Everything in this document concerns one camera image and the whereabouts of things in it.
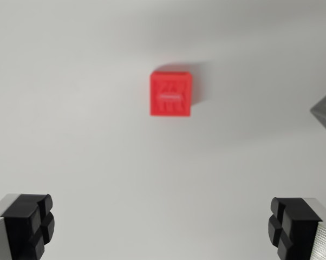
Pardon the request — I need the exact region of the red studded plastic cube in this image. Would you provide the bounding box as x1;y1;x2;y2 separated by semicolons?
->
148;70;194;118

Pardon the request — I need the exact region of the black-padded metal gripper left finger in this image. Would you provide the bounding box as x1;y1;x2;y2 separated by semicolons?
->
0;193;55;260

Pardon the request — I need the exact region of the black-padded metal gripper right finger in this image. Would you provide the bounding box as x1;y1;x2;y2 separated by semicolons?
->
267;197;326;260

